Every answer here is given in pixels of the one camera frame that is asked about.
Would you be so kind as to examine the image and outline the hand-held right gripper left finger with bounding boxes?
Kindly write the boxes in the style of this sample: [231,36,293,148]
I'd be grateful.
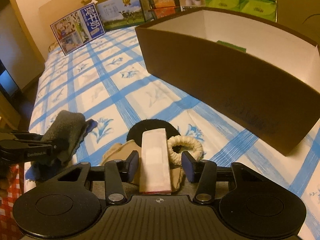
[37,151,139,205]

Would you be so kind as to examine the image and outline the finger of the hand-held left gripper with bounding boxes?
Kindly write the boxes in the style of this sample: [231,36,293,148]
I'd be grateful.
[0,140,56,149]
[10,131,48,142]

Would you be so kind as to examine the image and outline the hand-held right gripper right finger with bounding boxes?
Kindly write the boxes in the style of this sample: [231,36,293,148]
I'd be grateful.
[181,151,282,204]

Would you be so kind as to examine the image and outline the white and pink packet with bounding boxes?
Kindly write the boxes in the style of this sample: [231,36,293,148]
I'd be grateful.
[139,127,172,195]

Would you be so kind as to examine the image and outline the black round puff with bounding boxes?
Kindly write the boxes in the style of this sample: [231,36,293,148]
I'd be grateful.
[126,119,180,143]

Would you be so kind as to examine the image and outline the grey and blue cloth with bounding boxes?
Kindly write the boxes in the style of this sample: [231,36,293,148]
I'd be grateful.
[26,110,98,182]

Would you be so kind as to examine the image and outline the brown cardboard box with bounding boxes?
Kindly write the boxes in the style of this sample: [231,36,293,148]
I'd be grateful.
[135,7,320,156]

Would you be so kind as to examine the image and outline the green and yellow sponge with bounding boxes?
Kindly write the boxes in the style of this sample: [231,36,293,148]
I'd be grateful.
[216,40,247,53]

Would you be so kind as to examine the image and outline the person's left hand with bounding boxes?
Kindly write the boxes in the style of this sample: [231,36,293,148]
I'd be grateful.
[0,160,13,197]

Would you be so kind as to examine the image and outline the beige stocking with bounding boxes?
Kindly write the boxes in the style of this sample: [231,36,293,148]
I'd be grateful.
[99,141,186,193]

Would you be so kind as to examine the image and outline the white hair scrunchie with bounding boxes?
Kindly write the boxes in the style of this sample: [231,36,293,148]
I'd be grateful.
[167,135,203,167]

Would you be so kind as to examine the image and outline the red checked cloth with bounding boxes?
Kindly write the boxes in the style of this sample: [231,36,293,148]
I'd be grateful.
[0,164,34,240]

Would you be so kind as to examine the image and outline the blue checked bed sheet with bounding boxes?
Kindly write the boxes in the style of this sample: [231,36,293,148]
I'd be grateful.
[24,26,320,205]

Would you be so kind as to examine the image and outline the blue milk carton box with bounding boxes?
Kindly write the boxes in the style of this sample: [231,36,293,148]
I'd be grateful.
[50,2,105,56]

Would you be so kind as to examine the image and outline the green milk carton box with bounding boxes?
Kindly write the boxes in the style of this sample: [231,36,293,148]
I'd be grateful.
[97,0,145,32]

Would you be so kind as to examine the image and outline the orange gift box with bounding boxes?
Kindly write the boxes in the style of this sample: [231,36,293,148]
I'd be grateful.
[145,0,181,9]
[147,6,181,20]

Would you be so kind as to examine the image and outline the large cardboard box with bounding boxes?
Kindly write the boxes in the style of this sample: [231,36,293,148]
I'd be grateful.
[276,0,320,43]

